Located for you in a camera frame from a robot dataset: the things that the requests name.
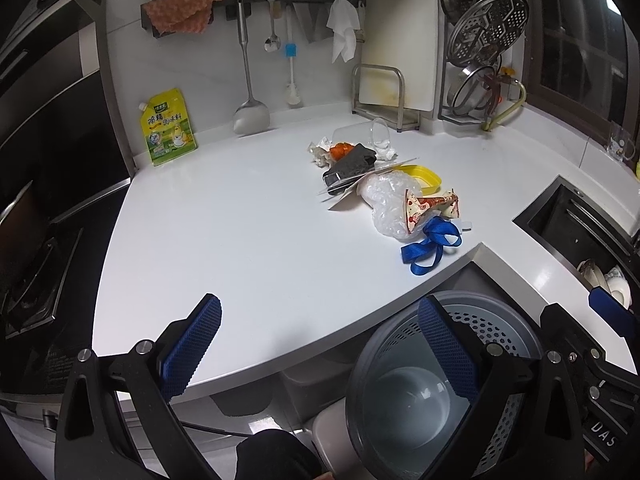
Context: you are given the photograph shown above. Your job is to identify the steel cutting board stand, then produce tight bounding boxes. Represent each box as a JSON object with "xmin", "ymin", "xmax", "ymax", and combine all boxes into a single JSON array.
[{"xmin": 350, "ymin": 63, "xmax": 422, "ymax": 132}]

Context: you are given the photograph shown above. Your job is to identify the steel steamer plate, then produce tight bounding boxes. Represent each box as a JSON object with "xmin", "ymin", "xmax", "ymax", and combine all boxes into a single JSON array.
[{"xmin": 446, "ymin": 0, "xmax": 529, "ymax": 67}]

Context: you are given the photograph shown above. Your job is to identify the yellow seasoning pouch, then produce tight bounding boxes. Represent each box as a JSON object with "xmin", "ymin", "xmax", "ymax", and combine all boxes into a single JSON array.
[{"xmin": 139, "ymin": 88, "xmax": 198, "ymax": 167}]

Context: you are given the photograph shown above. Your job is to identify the black kitchen sink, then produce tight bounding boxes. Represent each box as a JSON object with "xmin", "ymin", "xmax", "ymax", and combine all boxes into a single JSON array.
[{"xmin": 514, "ymin": 177, "xmax": 639, "ymax": 307}]

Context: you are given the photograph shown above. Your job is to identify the blue white bottle brush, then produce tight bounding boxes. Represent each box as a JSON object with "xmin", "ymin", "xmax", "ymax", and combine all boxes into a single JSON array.
[{"xmin": 285, "ymin": 6, "xmax": 303, "ymax": 108}]

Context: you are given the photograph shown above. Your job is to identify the dish rack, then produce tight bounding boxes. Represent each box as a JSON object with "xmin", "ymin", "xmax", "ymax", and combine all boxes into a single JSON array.
[{"xmin": 440, "ymin": 0, "xmax": 529, "ymax": 132}]

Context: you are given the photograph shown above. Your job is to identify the small steel spoon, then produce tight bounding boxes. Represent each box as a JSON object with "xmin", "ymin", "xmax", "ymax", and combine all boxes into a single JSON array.
[{"xmin": 264, "ymin": 0, "xmax": 281, "ymax": 53}]

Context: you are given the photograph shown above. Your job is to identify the glass mug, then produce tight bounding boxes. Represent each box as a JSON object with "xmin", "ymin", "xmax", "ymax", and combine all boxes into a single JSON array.
[{"xmin": 606, "ymin": 122, "xmax": 636, "ymax": 162}]

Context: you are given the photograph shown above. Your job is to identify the white bowls in sink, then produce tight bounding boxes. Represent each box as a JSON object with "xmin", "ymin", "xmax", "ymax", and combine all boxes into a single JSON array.
[{"xmin": 577, "ymin": 259, "xmax": 632, "ymax": 310}]

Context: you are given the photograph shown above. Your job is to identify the grey perforated trash bin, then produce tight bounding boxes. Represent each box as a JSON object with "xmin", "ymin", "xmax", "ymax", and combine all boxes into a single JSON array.
[{"xmin": 345, "ymin": 290, "xmax": 542, "ymax": 479}]

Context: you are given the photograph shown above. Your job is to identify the steel spatula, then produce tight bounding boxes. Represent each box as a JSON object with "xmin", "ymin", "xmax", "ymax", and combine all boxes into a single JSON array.
[{"xmin": 232, "ymin": 0, "xmax": 270, "ymax": 136}]

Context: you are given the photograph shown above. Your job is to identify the white cutting board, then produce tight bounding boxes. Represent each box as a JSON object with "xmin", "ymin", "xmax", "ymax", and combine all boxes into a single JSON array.
[{"xmin": 360, "ymin": 0, "xmax": 438, "ymax": 113}]

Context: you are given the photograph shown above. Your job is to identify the black stove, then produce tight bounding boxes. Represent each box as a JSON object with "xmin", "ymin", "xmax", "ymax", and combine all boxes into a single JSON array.
[{"xmin": 1, "ymin": 184, "xmax": 128, "ymax": 396}]

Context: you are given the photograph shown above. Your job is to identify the orange brown dish rag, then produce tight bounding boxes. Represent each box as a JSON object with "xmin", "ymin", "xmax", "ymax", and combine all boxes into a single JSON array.
[{"xmin": 141, "ymin": 0, "xmax": 224, "ymax": 35}]

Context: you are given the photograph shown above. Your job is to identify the white hanging cloth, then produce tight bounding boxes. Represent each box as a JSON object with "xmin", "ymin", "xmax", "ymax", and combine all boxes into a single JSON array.
[{"xmin": 326, "ymin": 0, "xmax": 360, "ymax": 63}]

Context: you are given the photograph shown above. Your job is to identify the red patterned paper wrapper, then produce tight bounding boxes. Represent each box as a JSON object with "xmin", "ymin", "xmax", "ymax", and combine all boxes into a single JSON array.
[{"xmin": 404, "ymin": 190, "xmax": 460, "ymax": 234}]

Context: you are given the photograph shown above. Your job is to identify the yellow green hose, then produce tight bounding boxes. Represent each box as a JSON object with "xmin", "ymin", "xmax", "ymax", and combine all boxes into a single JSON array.
[{"xmin": 480, "ymin": 79, "xmax": 528, "ymax": 134}]

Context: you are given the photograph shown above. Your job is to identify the clear plastic bag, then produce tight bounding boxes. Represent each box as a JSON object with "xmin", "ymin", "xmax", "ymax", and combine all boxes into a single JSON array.
[{"xmin": 357, "ymin": 170, "xmax": 422, "ymax": 242}]

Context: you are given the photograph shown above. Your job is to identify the black range hood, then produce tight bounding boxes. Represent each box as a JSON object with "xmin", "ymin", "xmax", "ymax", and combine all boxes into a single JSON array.
[{"xmin": 1, "ymin": 0, "xmax": 136, "ymax": 217}]

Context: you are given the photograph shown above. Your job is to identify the blue ribbon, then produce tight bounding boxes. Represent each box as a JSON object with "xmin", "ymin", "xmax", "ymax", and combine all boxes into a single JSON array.
[{"xmin": 400, "ymin": 217, "xmax": 462, "ymax": 276}]

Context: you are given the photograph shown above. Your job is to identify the clear plastic cup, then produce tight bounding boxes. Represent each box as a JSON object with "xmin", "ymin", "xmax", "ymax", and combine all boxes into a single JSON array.
[{"xmin": 331, "ymin": 118, "xmax": 397, "ymax": 162}]

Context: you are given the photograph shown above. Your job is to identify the white tissue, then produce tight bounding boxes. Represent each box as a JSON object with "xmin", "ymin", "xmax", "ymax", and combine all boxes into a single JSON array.
[{"xmin": 307, "ymin": 136, "xmax": 334, "ymax": 168}]

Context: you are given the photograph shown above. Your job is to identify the orange peel scrap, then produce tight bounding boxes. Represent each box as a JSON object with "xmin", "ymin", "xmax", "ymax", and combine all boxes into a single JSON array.
[{"xmin": 329, "ymin": 142, "xmax": 354, "ymax": 162}]

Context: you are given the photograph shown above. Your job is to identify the dark window frame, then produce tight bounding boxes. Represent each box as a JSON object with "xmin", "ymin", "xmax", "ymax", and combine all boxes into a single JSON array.
[{"xmin": 524, "ymin": 0, "xmax": 639, "ymax": 145}]

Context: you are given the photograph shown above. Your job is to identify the dark grey sock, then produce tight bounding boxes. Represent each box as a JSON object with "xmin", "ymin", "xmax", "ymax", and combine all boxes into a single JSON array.
[{"xmin": 322, "ymin": 144, "xmax": 376, "ymax": 191}]

